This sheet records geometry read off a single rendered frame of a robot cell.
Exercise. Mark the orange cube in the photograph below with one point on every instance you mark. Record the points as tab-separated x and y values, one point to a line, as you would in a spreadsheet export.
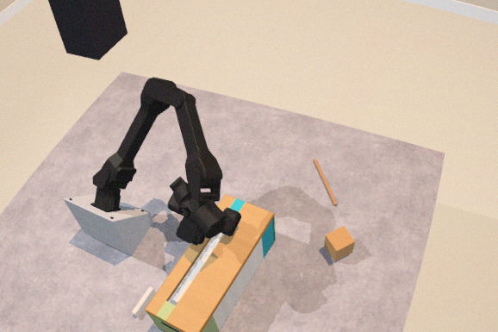
339	243

